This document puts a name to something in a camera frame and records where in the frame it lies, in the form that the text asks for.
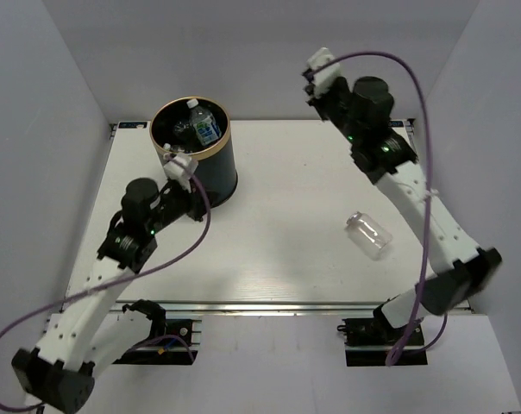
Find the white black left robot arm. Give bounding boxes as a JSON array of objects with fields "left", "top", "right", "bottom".
[{"left": 11, "top": 176, "right": 210, "bottom": 413}]

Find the aluminium front table rail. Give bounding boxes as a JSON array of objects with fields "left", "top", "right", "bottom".
[{"left": 60, "top": 299, "right": 473, "bottom": 318}]

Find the clear bottle green-blue label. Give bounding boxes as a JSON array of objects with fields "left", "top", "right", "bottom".
[{"left": 186, "top": 98, "right": 222, "bottom": 147}]

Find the wide clear plastic bottle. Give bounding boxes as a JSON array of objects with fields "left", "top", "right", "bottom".
[{"left": 344, "top": 211, "right": 392, "bottom": 260}]

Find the clear bottle dark blue label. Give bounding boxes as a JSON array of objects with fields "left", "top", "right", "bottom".
[{"left": 173, "top": 121, "right": 196, "bottom": 141}]

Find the blue logo sticker left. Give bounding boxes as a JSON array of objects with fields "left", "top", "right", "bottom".
[{"left": 117, "top": 122, "right": 148, "bottom": 129}]

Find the dark bin with gold rim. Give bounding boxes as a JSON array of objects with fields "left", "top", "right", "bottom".
[{"left": 149, "top": 97, "right": 238, "bottom": 207}]

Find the aluminium table rail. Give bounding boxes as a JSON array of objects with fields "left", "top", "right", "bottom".
[
  {"left": 406, "top": 118, "right": 473, "bottom": 311},
  {"left": 60, "top": 299, "right": 473, "bottom": 318}
]

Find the aluminium right table rail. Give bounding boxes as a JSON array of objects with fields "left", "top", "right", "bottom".
[{"left": 406, "top": 118, "right": 473, "bottom": 311}]

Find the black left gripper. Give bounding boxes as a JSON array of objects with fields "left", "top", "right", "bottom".
[{"left": 147, "top": 176, "right": 223, "bottom": 235}]

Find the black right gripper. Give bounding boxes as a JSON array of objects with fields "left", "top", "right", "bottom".
[{"left": 302, "top": 78, "right": 361, "bottom": 145}]

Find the blue logo sticker right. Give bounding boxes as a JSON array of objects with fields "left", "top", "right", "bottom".
[{"left": 388, "top": 120, "right": 405, "bottom": 128}]

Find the crushed Aquarius bottle blue label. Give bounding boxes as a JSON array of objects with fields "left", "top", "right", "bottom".
[{"left": 163, "top": 143, "right": 194, "bottom": 154}]

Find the blue logo sticker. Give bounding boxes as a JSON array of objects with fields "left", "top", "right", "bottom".
[
  {"left": 388, "top": 120, "right": 405, "bottom": 128},
  {"left": 117, "top": 122, "right": 148, "bottom": 129}
]

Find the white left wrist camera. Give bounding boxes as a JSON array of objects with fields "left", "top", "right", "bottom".
[{"left": 163, "top": 153, "right": 198, "bottom": 192}]

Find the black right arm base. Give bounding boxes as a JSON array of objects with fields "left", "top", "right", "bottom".
[{"left": 336, "top": 318, "right": 428, "bottom": 367}]

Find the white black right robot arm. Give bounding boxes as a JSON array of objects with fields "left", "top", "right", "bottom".
[{"left": 305, "top": 74, "right": 502, "bottom": 344}]

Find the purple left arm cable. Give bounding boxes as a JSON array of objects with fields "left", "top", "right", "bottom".
[{"left": 0, "top": 172, "right": 212, "bottom": 411}]

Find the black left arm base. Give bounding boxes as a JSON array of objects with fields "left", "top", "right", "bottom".
[{"left": 114, "top": 318, "right": 202, "bottom": 366}]

